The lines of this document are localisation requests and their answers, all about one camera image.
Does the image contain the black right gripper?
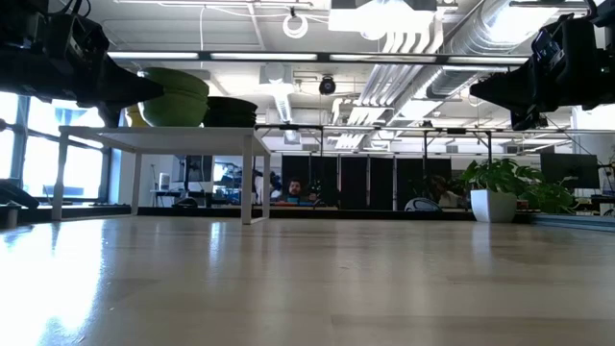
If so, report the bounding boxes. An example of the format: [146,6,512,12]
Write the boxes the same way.
[469,23,615,132]

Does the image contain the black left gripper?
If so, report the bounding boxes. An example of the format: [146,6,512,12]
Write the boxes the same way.
[0,45,164,129]

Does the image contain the yellow bowl blue leaf print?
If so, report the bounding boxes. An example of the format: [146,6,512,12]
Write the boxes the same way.
[124,103,151,129]

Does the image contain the small dark bowl orange print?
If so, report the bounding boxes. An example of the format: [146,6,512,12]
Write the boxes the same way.
[206,95,259,116]

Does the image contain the large dark bowl orange print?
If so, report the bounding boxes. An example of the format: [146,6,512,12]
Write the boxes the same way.
[202,110,258,129]

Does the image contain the white perforated metal shelf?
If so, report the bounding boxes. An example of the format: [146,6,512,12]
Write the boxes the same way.
[51,125,273,226]

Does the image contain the green leafy plant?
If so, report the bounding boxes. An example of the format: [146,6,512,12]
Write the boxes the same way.
[459,158,578,215]

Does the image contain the black computer monitor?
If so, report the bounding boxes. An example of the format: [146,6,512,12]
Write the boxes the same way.
[539,152,602,190]

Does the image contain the white plant pot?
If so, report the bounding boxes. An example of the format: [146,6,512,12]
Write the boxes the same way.
[469,188,519,224]

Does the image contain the person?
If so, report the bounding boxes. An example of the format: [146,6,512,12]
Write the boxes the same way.
[277,178,318,207]
[429,175,466,209]

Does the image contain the white blue striped ball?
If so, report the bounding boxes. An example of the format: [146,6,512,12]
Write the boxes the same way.
[404,196,442,212]

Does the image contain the black partition panels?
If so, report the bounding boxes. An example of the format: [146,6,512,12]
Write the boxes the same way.
[281,156,453,211]

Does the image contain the black background rig frame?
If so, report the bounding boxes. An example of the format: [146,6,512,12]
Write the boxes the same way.
[254,123,615,212]

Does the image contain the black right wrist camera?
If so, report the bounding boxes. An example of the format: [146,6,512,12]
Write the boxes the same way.
[530,18,578,73]

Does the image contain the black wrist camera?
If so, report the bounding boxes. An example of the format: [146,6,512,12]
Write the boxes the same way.
[45,12,111,62]
[530,18,578,73]

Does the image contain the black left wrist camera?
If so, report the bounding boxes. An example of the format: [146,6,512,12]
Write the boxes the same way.
[45,12,111,62]

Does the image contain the grey blue flat rail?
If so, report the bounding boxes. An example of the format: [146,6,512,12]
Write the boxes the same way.
[530,213,615,233]

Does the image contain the white coiled cable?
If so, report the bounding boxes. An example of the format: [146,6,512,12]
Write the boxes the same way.
[282,12,309,39]

